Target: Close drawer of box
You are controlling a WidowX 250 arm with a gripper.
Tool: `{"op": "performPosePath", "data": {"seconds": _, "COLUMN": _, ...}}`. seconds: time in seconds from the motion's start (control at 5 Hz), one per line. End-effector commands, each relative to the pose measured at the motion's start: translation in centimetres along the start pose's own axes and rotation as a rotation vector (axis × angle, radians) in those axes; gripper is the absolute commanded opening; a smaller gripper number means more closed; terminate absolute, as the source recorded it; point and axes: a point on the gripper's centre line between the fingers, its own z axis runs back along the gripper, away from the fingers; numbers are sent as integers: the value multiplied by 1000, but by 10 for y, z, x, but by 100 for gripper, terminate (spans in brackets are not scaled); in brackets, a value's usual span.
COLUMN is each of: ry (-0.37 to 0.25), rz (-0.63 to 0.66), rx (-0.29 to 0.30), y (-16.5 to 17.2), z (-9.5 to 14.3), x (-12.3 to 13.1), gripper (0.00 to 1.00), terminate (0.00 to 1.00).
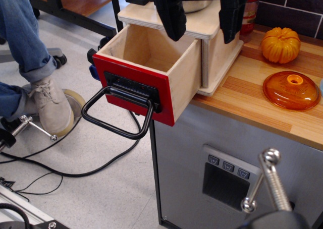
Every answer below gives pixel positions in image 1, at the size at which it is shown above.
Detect orange toy pumpkin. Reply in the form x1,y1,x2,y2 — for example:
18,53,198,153
261,27,301,64

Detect blue bar clamp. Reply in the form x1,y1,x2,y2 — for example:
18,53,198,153
87,0,149,80

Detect metal screw clamp left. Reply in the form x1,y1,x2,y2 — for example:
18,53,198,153
1,115,58,152

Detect plywood drawer box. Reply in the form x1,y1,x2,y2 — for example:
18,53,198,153
118,1,243,96

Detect orange plastic pot lid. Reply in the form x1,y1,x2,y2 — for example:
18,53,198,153
262,71,321,111

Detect red label can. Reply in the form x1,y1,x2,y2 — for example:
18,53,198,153
240,0,259,43

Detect metal bowl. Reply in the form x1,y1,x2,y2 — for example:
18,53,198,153
182,1,212,13

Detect thin black cable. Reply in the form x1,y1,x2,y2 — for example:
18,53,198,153
10,172,64,202

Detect aluminium rail with bracket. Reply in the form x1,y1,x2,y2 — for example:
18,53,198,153
1,178,68,229

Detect blue jeans leg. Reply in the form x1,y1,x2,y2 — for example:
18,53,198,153
1,0,56,83
1,82,28,121

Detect beige sneaker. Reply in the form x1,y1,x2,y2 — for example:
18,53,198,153
24,76,74,137

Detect blue jeans leg upper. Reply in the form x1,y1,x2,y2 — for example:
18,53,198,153
1,0,56,83

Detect office chair base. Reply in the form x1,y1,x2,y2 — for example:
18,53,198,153
1,36,67,70

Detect thick black cable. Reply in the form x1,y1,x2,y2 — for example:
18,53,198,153
0,110,142,178

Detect black desk frame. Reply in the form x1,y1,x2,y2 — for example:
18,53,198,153
30,0,123,38

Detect wooden drawer with red front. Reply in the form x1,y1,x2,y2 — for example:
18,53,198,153
93,25,202,126

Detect black metal drawer handle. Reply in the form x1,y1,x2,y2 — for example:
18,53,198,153
81,71,160,140

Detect silver toy kitchen cabinet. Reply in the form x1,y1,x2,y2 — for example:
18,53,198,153
152,104,322,228

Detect roll of clear tape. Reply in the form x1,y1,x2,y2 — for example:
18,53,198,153
63,89,86,118

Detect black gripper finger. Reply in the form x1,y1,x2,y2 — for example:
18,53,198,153
219,0,246,44
153,0,186,41

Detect blue jeans leg lower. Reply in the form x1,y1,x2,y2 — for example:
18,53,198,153
1,82,28,121

